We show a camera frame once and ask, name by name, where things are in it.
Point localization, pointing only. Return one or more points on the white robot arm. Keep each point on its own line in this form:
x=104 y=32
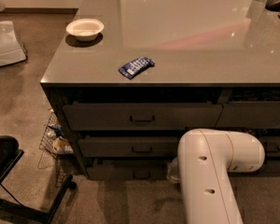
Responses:
x=204 y=159

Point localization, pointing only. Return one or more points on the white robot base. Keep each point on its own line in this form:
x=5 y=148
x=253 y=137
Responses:
x=12 y=50

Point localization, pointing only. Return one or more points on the dark grey drawer cabinet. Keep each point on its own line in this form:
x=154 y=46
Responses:
x=205 y=52

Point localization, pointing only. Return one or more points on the blue snack packet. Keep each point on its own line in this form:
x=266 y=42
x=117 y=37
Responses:
x=135 y=67

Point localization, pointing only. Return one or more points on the white paper bowl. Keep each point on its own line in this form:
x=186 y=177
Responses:
x=85 y=30

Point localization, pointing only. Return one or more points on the wire basket with items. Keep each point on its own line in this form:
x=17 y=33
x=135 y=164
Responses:
x=55 y=152

